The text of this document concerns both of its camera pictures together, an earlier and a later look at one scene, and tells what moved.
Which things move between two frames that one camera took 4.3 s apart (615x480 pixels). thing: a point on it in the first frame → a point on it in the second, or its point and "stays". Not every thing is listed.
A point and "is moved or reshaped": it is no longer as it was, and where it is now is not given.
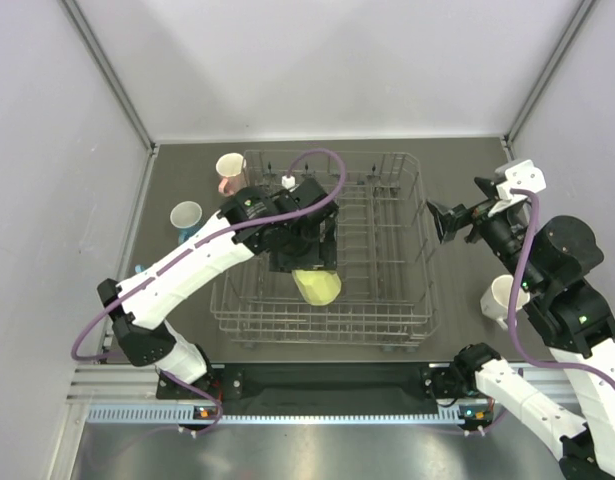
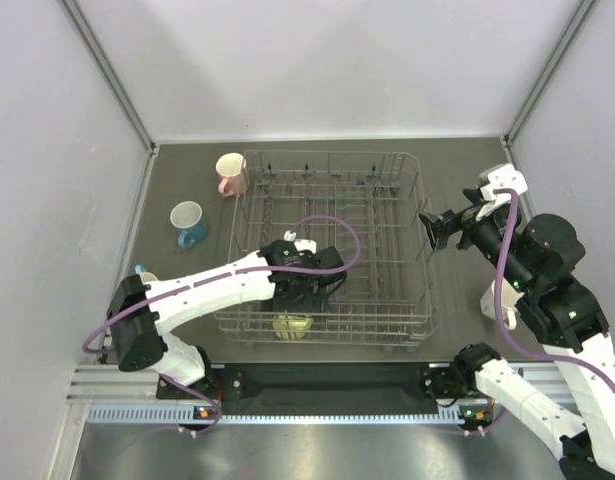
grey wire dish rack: x=388 y=291 stays
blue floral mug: x=186 y=216 stays
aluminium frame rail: x=129 y=394 stays
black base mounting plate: x=331 y=383 stays
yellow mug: x=318 y=287 is moved or reshaped
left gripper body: x=305 y=251 → x=308 y=302
